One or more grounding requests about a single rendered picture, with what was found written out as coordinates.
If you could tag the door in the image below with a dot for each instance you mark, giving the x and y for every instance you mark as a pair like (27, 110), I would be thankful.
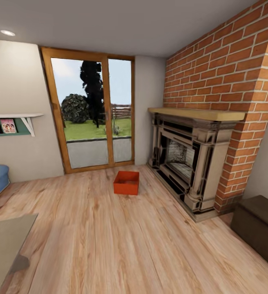
(92, 98)

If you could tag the wood fireplace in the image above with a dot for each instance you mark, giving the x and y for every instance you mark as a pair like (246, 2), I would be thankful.
(188, 155)

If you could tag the storage box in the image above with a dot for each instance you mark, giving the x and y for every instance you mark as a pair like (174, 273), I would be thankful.
(121, 185)

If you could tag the shelf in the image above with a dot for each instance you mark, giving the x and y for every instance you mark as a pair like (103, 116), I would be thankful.
(23, 123)

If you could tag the countertop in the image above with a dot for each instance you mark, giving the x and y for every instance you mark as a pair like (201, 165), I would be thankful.
(201, 114)

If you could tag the cabinet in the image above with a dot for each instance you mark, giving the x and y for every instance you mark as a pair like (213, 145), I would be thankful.
(250, 222)

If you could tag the coffee table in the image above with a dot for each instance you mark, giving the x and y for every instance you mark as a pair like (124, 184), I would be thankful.
(13, 234)

